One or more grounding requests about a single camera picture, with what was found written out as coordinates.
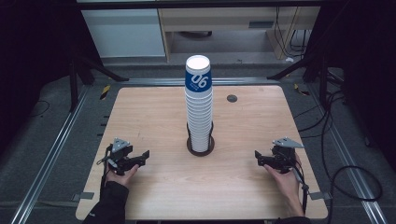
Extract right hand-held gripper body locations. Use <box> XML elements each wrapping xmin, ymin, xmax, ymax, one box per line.
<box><xmin>270</xmin><ymin>136</ymin><xmax>305</xmax><ymax>175</ymax></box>

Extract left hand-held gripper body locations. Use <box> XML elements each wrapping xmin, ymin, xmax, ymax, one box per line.
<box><xmin>106</xmin><ymin>137</ymin><xmax>135</xmax><ymax>175</ymax></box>

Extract dark wire cup holder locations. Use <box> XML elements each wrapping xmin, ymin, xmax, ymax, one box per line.
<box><xmin>186</xmin><ymin>121</ymin><xmax>216</xmax><ymax>157</ymax></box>

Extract stack of white paper cups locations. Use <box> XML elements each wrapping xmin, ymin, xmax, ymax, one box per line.
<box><xmin>184</xmin><ymin>54</ymin><xmax>214</xmax><ymax>153</ymax></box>

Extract person's left hand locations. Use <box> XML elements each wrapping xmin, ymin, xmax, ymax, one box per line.
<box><xmin>106</xmin><ymin>163</ymin><xmax>140</xmax><ymax>189</ymax></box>

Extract person's right hand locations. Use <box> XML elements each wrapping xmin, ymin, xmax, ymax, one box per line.
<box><xmin>263</xmin><ymin>153</ymin><xmax>305</xmax><ymax>202</ymax></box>

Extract yellow black tape strip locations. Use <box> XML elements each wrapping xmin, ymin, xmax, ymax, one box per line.
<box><xmin>293</xmin><ymin>82</ymin><xmax>311</xmax><ymax>96</ymax></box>
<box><xmin>99</xmin><ymin>85</ymin><xmax>111</xmax><ymax>101</ymax></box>

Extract black metal stand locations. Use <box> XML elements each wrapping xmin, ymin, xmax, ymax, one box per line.
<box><xmin>68</xmin><ymin>55</ymin><xmax>129</xmax><ymax>112</ymax></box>
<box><xmin>266</xmin><ymin>55</ymin><xmax>332</xmax><ymax>109</ymax></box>

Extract white cabinet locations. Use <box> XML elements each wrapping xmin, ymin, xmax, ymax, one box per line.
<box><xmin>81</xmin><ymin>8</ymin><xmax>166</xmax><ymax>59</ymax></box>

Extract black curtain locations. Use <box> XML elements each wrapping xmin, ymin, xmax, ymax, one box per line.
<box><xmin>0</xmin><ymin>0</ymin><xmax>102</xmax><ymax>157</ymax></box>
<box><xmin>303</xmin><ymin>0</ymin><xmax>396</xmax><ymax>171</ymax></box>

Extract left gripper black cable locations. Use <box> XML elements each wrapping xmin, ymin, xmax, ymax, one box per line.
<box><xmin>96</xmin><ymin>145</ymin><xmax>114</xmax><ymax>191</ymax></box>

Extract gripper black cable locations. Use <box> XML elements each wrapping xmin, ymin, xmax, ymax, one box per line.
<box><xmin>96</xmin><ymin>145</ymin><xmax>114</xmax><ymax>191</ymax></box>
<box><xmin>290</xmin><ymin>166</ymin><xmax>311</xmax><ymax>216</ymax></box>

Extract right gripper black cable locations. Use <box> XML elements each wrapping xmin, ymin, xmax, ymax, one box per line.
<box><xmin>290</xmin><ymin>166</ymin><xmax>311</xmax><ymax>216</ymax></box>

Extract grey table bracket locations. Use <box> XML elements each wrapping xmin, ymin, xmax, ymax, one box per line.
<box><xmin>71</xmin><ymin>191</ymin><xmax>95</xmax><ymax>202</ymax></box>
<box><xmin>309</xmin><ymin>191</ymin><xmax>332</xmax><ymax>202</ymax></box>

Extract metal floor rail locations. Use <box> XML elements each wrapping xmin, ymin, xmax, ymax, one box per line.
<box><xmin>120</xmin><ymin>77</ymin><xmax>280</xmax><ymax>87</ymax></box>
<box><xmin>307</xmin><ymin>85</ymin><xmax>389</xmax><ymax>224</ymax></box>
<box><xmin>9</xmin><ymin>85</ymin><xmax>91</xmax><ymax>224</ymax></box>

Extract black looped floor cable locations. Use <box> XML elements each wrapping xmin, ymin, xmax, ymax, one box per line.
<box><xmin>293</xmin><ymin>90</ymin><xmax>384</xmax><ymax>224</ymax></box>

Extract thin black floor cable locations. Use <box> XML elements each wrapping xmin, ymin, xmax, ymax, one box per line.
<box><xmin>26</xmin><ymin>99</ymin><xmax>51</xmax><ymax>119</ymax></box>

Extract hanging black cables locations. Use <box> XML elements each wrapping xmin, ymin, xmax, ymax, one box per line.
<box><xmin>275</xmin><ymin>7</ymin><xmax>313</xmax><ymax>59</ymax></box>

